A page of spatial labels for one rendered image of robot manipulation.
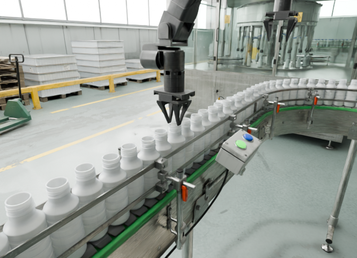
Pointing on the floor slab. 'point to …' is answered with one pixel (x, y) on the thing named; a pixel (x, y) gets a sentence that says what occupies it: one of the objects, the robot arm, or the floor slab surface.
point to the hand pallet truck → (15, 105)
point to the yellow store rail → (73, 84)
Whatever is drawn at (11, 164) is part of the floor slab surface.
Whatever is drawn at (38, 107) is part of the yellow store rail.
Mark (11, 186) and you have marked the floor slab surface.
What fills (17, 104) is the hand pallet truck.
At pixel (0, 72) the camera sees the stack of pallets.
